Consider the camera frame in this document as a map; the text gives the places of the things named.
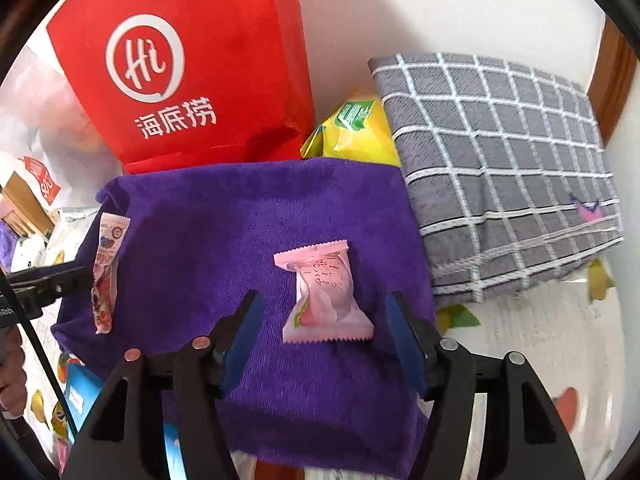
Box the long pink candy packet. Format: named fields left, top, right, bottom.
left=90, top=212, right=132, bottom=335

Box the wooden chair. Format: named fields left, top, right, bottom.
left=0, top=170, right=58, bottom=238

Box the blue tissue pack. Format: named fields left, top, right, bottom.
left=65, top=362, right=181, bottom=466

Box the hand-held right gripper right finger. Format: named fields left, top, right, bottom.
left=384, top=291, right=588, bottom=480

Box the black cable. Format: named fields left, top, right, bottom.
left=0, top=270, right=78, bottom=443

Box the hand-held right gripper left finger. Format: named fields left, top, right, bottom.
left=60, top=290, right=266, bottom=480

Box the person's left hand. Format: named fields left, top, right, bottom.
left=0, top=329, right=27, bottom=417

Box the grey checked cloth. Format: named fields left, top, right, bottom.
left=367, top=51, right=626, bottom=306

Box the pink snack packet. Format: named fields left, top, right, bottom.
left=273, top=240, right=376, bottom=345

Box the white plastic shopping bag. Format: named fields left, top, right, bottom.
left=0, top=45, right=126, bottom=211

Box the purple towel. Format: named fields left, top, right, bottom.
left=50, top=156, right=441, bottom=478

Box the yellow snack bag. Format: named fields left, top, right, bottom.
left=300, top=92, right=401, bottom=167

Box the red paper bag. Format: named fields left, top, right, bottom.
left=46, top=0, right=316, bottom=173

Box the purple plush toy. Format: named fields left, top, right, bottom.
left=0, top=221, right=15, bottom=263

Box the fruit print tablecloth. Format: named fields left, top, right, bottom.
left=0, top=205, right=626, bottom=480

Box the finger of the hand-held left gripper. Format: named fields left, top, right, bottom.
left=5, top=265, right=94, bottom=307

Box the wooden bed frame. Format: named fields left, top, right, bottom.
left=592, top=20, right=638, bottom=146

